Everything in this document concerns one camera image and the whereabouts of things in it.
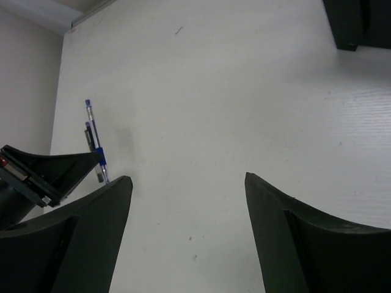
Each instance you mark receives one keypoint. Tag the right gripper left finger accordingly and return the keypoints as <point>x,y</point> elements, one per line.
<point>73,248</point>

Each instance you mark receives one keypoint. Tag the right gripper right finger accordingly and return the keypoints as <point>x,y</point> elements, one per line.
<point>303,249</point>

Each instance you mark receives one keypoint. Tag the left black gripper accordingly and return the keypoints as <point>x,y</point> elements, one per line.
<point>45,180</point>

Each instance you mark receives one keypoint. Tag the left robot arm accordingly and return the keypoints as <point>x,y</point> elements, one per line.
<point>14,206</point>

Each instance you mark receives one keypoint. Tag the blue cap gel pen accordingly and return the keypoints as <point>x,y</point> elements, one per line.
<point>94,140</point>

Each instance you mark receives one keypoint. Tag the black two-compartment organizer box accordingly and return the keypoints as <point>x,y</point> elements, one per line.
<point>357,23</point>

